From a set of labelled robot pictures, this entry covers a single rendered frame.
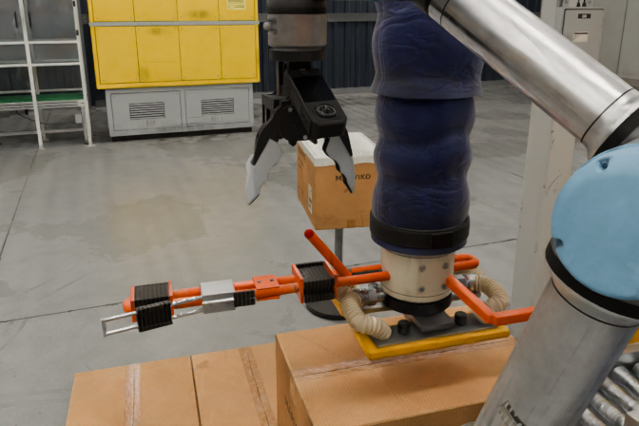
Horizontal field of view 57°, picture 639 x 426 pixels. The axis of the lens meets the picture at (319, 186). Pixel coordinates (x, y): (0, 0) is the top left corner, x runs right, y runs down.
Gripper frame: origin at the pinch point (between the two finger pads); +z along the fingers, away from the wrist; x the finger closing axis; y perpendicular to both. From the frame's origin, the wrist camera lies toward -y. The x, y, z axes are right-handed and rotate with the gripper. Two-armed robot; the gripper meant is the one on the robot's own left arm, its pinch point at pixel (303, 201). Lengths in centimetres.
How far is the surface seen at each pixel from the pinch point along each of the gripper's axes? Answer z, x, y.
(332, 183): 64, -86, 205
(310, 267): 32, -17, 45
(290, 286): 33, -10, 39
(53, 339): 152, 61, 250
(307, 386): 58, -13, 37
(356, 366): 58, -27, 40
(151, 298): 31, 19, 41
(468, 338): 45, -47, 24
